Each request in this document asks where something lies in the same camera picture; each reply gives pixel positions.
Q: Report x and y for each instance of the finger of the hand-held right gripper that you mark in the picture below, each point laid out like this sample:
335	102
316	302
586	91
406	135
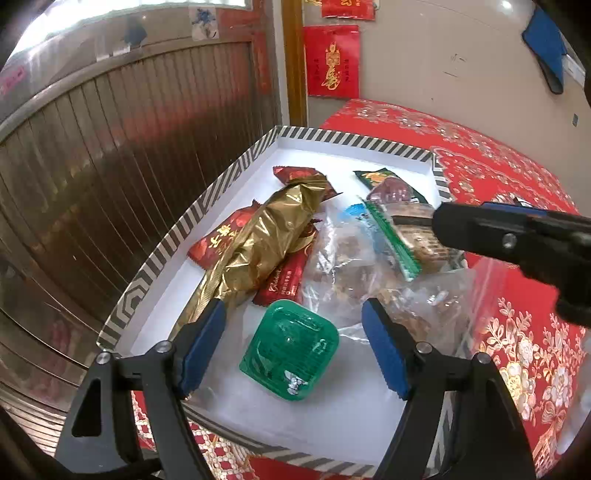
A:
512	208
480	230

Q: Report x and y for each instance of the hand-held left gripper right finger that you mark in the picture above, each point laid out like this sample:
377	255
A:
385	350

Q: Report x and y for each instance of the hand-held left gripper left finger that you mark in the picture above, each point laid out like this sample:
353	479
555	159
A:
203	350

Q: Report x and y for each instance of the clear plastic snack bag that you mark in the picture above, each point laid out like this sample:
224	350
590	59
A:
429	309

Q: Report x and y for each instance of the green-edged brown biscuit packet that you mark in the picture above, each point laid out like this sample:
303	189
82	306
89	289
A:
415	240

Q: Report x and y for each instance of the green plastic tub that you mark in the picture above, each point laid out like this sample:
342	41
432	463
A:
288	350

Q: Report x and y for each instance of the striped cardboard box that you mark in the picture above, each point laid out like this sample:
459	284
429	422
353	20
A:
323	429

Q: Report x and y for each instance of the clear bag with blue label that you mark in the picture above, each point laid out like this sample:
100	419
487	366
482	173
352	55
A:
341	258

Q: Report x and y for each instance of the red foil snack packet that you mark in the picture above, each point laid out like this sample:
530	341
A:
281	277

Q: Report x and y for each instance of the red snack packet gold print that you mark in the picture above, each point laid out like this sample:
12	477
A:
217	240

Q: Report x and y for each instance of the long gold foil packet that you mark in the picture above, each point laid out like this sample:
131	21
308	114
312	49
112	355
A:
268	230

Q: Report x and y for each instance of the red printed tablecloth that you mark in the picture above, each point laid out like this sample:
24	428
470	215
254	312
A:
508	152

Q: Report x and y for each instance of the green dried fruit packet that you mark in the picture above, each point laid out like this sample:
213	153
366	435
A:
383	187

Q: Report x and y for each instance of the blue cloth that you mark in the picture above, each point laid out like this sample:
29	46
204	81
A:
545	41

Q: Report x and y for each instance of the small red snack packet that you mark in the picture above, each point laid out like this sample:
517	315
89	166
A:
300	177

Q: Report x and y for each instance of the red hanging paper decoration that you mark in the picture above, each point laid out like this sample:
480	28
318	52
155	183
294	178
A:
348	7

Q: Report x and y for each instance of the red paper strip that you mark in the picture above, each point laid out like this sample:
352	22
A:
264	50

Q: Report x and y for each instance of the white sticker blue figure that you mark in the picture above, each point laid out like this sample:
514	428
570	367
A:
204	23

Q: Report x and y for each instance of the pink sticker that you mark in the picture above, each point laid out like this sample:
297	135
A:
13	79

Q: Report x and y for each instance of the white wall fixture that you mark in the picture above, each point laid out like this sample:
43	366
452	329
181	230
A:
574	69

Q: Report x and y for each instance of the red wall poster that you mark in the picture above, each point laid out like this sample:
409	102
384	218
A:
331	60

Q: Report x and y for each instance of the wooden door post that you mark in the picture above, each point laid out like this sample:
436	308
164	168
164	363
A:
294	60

